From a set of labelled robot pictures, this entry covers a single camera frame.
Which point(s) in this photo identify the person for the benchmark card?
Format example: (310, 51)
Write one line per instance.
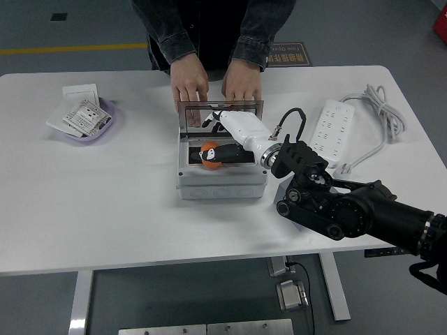
(216, 31)

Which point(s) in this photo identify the plain white flat panel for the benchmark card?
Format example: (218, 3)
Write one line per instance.
(56, 118)

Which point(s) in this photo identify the white wall switch plate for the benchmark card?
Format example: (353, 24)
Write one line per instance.
(80, 92)

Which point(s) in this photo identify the white power strip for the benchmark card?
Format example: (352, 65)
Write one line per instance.
(335, 118)

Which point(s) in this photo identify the dark square floor hatch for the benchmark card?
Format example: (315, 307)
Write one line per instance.
(58, 17)

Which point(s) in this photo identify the purple plastic tray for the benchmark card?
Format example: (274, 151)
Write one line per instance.
(110, 110)

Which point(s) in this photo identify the black table control panel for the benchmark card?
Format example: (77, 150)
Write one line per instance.
(380, 252)

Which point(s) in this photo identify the black orange floor sign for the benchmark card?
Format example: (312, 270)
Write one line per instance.
(293, 56)

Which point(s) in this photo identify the person's right hand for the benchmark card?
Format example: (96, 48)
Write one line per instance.
(188, 78)

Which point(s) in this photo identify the white socket panel printed wrap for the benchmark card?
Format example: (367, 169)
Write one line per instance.
(87, 117)

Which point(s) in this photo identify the grey under-table control box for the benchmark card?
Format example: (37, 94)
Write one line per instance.
(277, 267)

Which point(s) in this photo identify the orange cylinder object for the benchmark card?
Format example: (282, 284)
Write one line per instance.
(213, 165)

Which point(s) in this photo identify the yellow floor tape line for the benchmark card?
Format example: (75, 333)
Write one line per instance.
(70, 48)

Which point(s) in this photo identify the white table leg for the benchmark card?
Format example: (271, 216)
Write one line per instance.
(81, 303)
(335, 289)

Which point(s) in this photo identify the person's right forearm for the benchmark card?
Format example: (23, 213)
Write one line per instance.
(174, 38)

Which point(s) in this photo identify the silver metal box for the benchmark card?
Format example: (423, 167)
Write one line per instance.
(291, 295)

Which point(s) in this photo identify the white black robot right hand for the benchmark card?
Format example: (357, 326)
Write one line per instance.
(244, 125)

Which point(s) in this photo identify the grey junction box with lid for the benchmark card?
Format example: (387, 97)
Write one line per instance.
(220, 183)

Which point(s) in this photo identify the grey metal plate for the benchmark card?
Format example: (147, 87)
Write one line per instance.
(249, 328)
(160, 331)

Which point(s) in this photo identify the red object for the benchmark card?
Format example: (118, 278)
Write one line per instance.
(441, 24)

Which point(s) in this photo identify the person's left forearm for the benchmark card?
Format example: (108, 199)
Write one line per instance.
(255, 38)

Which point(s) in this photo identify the person's left hand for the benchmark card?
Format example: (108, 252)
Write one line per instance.
(242, 80)

